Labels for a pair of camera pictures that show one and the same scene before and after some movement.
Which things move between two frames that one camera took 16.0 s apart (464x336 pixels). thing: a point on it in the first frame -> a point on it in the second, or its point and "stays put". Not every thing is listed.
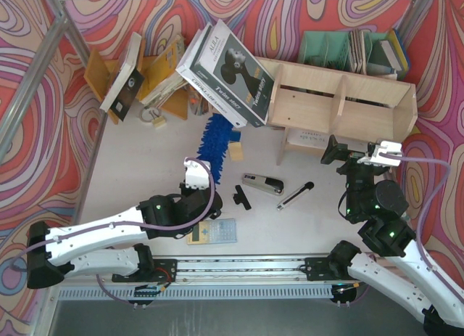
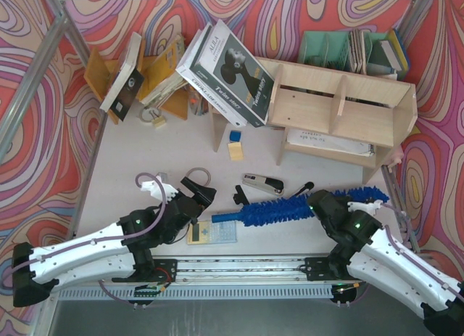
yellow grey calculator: [213, 231] stays put
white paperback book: [201, 88] stays put
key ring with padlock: [153, 115] stays put
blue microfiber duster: [216, 136] -> [291, 208]
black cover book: [124, 89] stays put
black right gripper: [352, 160] -> [320, 205]
